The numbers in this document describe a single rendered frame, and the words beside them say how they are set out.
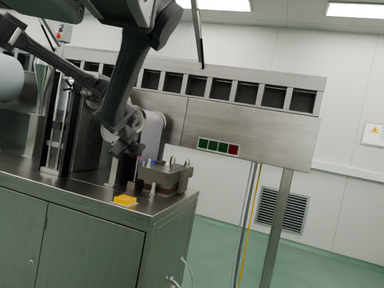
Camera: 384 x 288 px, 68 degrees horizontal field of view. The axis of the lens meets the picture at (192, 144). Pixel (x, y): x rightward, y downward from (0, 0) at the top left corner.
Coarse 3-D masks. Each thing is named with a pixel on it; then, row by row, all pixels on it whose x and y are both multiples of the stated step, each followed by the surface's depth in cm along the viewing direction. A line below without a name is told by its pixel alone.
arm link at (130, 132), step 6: (138, 114) 87; (132, 120) 85; (138, 120) 91; (126, 126) 98; (132, 126) 88; (120, 132) 109; (126, 132) 105; (132, 132) 115; (126, 138) 115; (132, 138) 120
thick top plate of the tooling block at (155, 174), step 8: (144, 168) 138; (152, 168) 141; (160, 168) 145; (176, 168) 157; (184, 168) 161; (192, 168) 169; (144, 176) 138; (152, 176) 137; (160, 176) 136; (168, 176) 135; (176, 176) 145; (192, 176) 173; (168, 184) 136
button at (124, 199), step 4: (120, 196) 119; (124, 196) 120; (128, 196) 121; (116, 200) 117; (120, 200) 116; (124, 200) 116; (128, 200) 116; (132, 200) 118; (136, 200) 121; (124, 204) 116; (128, 204) 115; (132, 204) 118
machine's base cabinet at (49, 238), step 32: (0, 192) 136; (32, 192) 131; (0, 224) 136; (32, 224) 130; (64, 224) 125; (96, 224) 120; (128, 224) 116; (160, 224) 119; (192, 224) 171; (0, 256) 136; (32, 256) 130; (64, 256) 125; (96, 256) 120; (128, 256) 115; (160, 256) 128
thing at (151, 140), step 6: (144, 132) 145; (144, 138) 146; (150, 138) 153; (156, 138) 160; (150, 144) 155; (156, 144) 162; (144, 150) 149; (150, 150) 156; (156, 150) 163; (144, 156) 150; (150, 156) 158; (156, 156) 165; (138, 162) 145
